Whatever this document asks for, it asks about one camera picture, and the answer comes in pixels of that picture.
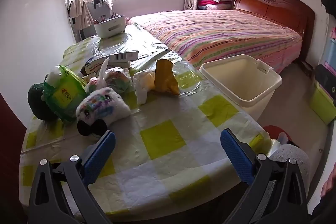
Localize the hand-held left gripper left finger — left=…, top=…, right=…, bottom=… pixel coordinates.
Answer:
left=28, top=130, right=116, bottom=224

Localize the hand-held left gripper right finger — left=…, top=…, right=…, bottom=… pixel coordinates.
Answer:
left=220, top=128, right=308, bottom=224

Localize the white plush toy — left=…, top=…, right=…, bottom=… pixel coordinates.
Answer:
left=76, top=87, right=131, bottom=136

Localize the green wet wipes packet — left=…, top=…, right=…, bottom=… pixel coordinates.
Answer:
left=43, top=65, right=88, bottom=123

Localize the clear bag with colourful contents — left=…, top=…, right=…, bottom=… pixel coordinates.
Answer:
left=87, top=57, right=133, bottom=94

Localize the cream plastic bin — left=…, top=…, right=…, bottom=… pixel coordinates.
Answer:
left=199, top=54, right=282, bottom=122

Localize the white plastic bag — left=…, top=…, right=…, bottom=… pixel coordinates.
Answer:
left=133, top=70, right=155, bottom=105

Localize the green broccoli plush toy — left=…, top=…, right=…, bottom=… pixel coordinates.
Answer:
left=28, top=84, right=59, bottom=121

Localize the white box with blue print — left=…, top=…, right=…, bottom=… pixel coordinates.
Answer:
left=84, top=56, right=111, bottom=75

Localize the yellow paper bag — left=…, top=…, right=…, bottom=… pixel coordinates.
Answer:
left=154, top=59, right=180, bottom=95

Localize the person's right hand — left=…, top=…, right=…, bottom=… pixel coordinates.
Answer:
left=322, top=167, right=336, bottom=198

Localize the red stool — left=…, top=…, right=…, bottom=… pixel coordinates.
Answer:
left=262, top=125, right=300, bottom=148

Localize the grey speckled cushion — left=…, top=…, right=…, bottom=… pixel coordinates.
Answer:
left=269, top=145, right=310, bottom=188

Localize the green plastic box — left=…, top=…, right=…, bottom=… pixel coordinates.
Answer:
left=308, top=81, right=336, bottom=125

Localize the black storage box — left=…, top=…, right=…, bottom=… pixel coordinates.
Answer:
left=315, top=64, right=336, bottom=94

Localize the bed with striped sheet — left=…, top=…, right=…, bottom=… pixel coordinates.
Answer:
left=129, top=9, right=303, bottom=73

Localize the white plastic basket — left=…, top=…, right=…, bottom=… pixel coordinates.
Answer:
left=94, top=15, right=126, bottom=39

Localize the blue storage box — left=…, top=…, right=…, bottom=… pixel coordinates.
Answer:
left=324, top=38, right=336, bottom=67

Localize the white appliance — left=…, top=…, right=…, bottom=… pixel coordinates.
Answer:
left=84, top=1, right=113, bottom=38

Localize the wooden headboard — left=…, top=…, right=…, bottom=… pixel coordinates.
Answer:
left=233, top=0, right=315, bottom=62

